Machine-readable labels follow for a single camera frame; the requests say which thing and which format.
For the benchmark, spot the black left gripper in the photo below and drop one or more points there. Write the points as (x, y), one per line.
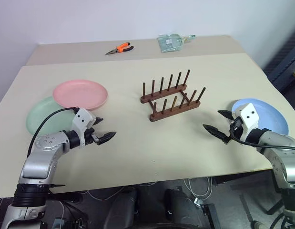
(90, 137)

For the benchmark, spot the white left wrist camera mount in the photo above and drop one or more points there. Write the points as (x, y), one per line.
(81, 120)

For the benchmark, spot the orange black pliers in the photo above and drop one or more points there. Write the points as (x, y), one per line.
(122, 47)

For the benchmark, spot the black table frame bar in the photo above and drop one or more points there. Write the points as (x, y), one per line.
(242, 177)

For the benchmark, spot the brown wooden dish rack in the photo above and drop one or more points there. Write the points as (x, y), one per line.
(173, 111)

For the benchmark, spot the clear green plastic bag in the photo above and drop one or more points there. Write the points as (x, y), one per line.
(169, 43)

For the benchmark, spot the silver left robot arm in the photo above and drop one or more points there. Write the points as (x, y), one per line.
(36, 164)

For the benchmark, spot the green plate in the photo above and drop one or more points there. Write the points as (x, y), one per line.
(42, 117)

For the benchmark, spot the pink plate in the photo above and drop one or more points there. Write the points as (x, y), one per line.
(80, 94)

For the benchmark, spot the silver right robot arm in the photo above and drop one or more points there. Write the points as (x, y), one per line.
(285, 164)

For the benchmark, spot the blue plate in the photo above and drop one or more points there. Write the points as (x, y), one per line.
(273, 119)

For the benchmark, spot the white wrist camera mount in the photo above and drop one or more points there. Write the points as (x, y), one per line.
(251, 117)
(81, 120)

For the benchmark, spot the dark rounded shape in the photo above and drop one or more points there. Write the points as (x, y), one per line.
(183, 210)

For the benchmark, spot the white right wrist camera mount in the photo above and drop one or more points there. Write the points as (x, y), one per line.
(251, 117)

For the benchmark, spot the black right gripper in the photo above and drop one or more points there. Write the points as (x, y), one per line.
(236, 127)

